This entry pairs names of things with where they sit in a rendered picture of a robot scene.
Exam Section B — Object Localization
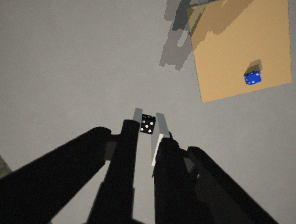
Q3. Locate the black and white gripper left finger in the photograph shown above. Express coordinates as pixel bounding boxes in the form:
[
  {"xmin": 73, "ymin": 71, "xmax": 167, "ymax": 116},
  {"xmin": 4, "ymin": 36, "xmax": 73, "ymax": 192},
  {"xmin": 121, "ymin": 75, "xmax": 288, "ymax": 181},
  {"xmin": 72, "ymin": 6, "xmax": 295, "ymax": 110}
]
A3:
[{"xmin": 0, "ymin": 108, "xmax": 143, "ymax": 224}]

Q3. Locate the blue die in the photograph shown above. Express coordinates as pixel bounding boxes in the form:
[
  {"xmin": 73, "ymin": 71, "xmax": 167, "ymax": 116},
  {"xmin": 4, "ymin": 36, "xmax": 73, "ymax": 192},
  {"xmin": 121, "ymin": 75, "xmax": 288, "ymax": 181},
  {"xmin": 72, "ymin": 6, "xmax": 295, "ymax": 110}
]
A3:
[{"xmin": 244, "ymin": 71, "xmax": 261, "ymax": 85}]

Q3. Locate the black die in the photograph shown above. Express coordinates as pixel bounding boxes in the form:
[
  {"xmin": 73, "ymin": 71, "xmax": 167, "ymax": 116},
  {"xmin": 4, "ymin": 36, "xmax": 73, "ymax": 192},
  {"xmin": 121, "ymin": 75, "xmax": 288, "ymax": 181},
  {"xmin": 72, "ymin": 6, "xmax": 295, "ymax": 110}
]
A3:
[{"xmin": 140, "ymin": 114, "xmax": 156, "ymax": 135}]

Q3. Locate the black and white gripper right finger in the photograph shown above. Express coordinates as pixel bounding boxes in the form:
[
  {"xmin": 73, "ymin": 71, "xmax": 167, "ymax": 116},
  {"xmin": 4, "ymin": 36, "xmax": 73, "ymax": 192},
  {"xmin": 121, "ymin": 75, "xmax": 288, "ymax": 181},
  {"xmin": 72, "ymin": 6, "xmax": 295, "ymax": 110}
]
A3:
[{"xmin": 151, "ymin": 113, "xmax": 278, "ymax": 224}]

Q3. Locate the tan square mat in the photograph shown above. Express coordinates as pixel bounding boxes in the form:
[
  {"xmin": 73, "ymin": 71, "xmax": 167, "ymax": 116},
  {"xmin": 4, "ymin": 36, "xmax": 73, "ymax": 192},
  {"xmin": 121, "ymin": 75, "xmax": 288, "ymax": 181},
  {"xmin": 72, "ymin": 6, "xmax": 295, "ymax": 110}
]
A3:
[{"xmin": 186, "ymin": 0, "xmax": 292, "ymax": 103}]

